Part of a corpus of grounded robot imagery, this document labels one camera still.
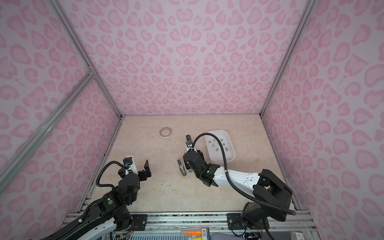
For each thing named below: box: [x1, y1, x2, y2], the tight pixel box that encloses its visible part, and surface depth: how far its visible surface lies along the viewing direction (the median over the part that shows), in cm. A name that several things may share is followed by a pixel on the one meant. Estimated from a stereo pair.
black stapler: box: [185, 134, 193, 145], surface depth 105 cm
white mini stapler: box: [177, 159, 187, 176], surface depth 92 cm
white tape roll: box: [159, 127, 173, 139], surface depth 112 cm
